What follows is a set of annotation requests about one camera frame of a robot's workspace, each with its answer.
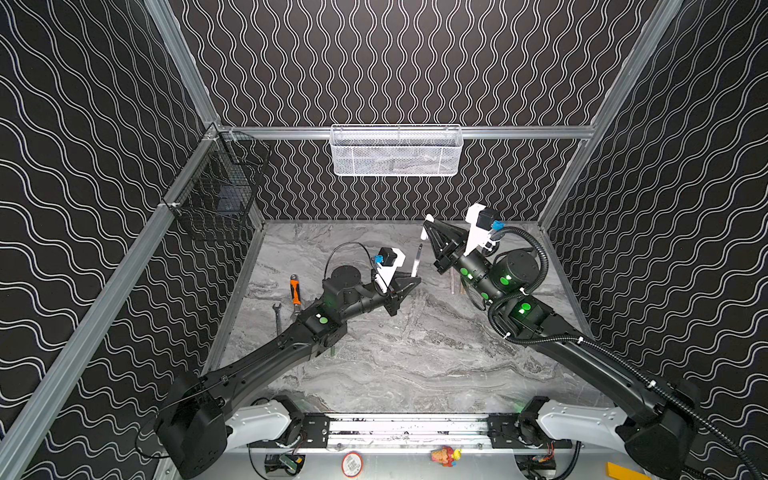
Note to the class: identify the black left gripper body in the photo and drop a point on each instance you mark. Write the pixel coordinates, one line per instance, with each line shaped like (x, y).
(390, 298)

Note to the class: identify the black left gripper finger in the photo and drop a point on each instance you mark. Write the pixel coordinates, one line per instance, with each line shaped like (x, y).
(392, 304)
(404, 283)

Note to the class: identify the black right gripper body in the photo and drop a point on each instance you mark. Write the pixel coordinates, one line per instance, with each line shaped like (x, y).
(450, 255)

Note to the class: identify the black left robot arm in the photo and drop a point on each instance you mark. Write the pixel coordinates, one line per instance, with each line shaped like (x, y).
(202, 417)

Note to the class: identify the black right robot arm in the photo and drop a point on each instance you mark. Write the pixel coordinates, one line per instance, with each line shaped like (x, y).
(653, 422)

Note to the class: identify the steel wrench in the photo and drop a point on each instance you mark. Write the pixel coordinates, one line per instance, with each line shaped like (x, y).
(277, 307)

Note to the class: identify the small red yellow toy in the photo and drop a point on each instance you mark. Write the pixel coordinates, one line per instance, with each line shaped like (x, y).
(446, 456)

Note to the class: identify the yellow block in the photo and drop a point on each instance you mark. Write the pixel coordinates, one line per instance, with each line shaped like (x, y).
(617, 472)

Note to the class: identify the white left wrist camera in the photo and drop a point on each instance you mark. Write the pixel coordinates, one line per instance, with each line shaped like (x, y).
(386, 263)

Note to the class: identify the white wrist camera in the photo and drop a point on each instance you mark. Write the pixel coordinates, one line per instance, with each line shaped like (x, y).
(386, 263)
(484, 222)

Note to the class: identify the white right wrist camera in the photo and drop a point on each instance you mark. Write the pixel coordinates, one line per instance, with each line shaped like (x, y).
(484, 222)

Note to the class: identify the orange handled screwdriver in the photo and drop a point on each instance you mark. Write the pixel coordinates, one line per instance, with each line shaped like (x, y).
(295, 294)

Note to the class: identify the white wire mesh basket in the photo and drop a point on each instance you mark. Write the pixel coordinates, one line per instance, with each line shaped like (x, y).
(396, 150)

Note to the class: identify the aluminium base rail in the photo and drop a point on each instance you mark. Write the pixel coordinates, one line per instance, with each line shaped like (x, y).
(408, 429)

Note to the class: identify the black wire mesh basket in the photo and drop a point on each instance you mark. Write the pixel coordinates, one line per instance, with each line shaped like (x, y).
(215, 207)

